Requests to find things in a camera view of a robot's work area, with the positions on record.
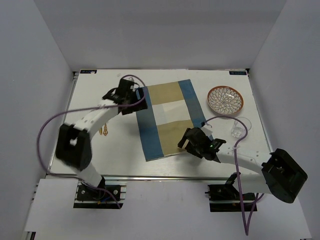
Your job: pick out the gold fork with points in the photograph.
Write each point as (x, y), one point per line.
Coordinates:
(105, 130)

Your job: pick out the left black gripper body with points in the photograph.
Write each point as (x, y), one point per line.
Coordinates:
(131, 97)

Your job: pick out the blue corner sticker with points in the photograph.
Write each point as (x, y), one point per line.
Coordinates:
(238, 73)
(88, 71)

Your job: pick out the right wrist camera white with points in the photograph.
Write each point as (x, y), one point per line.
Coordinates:
(207, 129)

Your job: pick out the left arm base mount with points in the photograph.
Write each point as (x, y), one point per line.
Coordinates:
(88, 198)

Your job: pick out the blue beige cloth placemat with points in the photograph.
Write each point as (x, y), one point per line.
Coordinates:
(171, 109)

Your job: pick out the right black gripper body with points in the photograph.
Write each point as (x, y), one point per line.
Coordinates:
(194, 150)

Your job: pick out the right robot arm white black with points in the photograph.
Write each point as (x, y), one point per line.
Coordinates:
(275, 173)

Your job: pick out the clear drinking glass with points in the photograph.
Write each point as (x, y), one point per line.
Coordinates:
(238, 130)

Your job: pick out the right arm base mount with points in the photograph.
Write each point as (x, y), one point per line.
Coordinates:
(224, 198)

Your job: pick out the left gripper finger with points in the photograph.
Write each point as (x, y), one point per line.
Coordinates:
(132, 109)
(140, 95)

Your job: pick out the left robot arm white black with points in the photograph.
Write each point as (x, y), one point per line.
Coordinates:
(74, 147)

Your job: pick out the right blue corner sticker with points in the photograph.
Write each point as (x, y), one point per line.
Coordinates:
(238, 73)

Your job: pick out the patterned ceramic plate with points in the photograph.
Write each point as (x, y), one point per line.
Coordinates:
(225, 100)

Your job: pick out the left blue corner sticker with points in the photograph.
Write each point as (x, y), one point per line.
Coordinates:
(88, 71)

